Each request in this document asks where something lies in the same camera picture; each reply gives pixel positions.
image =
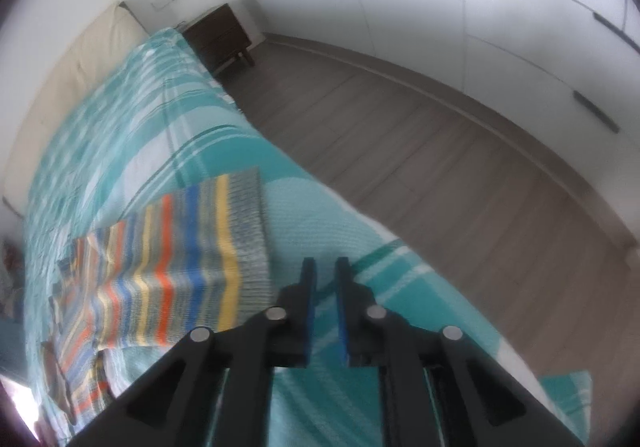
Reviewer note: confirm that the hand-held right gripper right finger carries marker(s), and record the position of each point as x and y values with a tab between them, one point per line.
342	314

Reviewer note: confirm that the striped knit sweater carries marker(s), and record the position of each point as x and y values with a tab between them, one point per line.
165	257

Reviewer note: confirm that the teal plaid blanket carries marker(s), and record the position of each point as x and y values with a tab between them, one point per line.
150	127

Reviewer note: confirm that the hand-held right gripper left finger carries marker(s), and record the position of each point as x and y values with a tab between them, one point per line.
310	312

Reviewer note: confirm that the dark wooden nightstand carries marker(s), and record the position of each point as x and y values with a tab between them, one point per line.
220	39

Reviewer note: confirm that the beige pillow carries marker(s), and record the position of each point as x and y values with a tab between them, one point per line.
60	77

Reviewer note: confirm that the white wardrobe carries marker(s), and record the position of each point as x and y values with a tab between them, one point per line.
500	2

